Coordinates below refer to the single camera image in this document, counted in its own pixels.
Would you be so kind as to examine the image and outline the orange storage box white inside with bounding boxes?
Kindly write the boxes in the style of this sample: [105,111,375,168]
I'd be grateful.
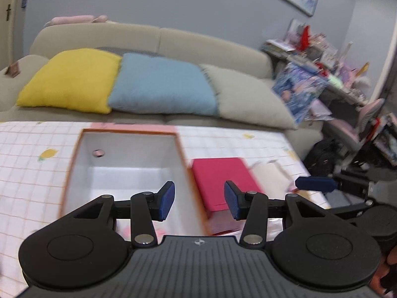
[60,127,214,236]

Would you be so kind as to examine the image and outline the checked lemon print tablecloth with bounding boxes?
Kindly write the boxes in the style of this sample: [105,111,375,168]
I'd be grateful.
[0,120,332,286]

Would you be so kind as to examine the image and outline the grey pillow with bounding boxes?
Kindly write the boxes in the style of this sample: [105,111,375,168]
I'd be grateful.
[198,64,298,130]

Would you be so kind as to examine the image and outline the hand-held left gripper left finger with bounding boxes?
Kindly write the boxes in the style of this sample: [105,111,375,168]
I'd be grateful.
[60,181,176,249]

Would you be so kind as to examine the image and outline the anime print cushion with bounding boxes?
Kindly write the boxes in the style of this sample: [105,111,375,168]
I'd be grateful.
[272,62,329,125]

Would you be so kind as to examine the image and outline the black shelf rack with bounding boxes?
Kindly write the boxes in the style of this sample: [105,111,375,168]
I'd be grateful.
[370,112,397,166]

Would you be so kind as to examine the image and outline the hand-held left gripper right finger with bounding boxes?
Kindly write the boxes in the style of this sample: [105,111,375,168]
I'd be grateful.
[224,180,338,246]

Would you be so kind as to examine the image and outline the pink plush toy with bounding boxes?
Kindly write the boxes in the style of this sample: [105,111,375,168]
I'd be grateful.
[45,14,109,27]

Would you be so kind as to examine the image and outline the pink office chair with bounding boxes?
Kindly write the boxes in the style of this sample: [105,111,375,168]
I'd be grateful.
[323,98,387,170]

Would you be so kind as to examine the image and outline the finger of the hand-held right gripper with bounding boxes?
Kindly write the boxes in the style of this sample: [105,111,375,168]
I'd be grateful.
[295,174,374,197]
[324,201,374,224]

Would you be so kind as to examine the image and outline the yellow pillow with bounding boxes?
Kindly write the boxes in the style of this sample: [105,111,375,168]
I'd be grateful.
[16,48,122,114]

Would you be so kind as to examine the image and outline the beige sofa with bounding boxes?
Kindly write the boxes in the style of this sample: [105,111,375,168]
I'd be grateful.
[0,22,325,162]

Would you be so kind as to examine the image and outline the black backpack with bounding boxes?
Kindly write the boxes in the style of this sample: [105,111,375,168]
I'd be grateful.
[302,138,345,177]

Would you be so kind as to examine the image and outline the light blue pillow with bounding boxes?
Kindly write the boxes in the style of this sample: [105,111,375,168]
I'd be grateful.
[107,53,218,116]

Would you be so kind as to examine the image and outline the cluttered desk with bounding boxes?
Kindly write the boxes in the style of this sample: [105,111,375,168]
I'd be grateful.
[264,19,373,97]

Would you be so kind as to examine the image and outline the clear container with red lid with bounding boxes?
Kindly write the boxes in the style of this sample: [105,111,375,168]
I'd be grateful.
[191,158,264,233]

